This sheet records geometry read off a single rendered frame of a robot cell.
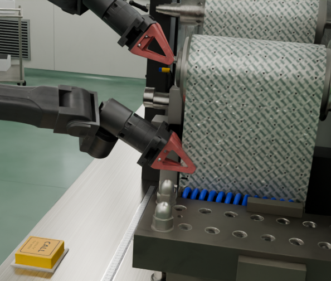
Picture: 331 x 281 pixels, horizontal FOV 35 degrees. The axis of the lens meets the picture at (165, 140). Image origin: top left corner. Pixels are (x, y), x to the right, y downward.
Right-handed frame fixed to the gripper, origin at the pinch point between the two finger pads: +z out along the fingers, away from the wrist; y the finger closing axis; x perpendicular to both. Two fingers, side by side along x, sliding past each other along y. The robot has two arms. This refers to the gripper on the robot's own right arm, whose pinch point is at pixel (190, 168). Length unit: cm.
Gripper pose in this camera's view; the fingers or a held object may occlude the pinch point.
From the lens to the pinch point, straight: 99.5
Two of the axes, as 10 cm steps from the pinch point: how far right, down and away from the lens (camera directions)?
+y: -1.6, 3.1, -9.4
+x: 5.3, -7.7, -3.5
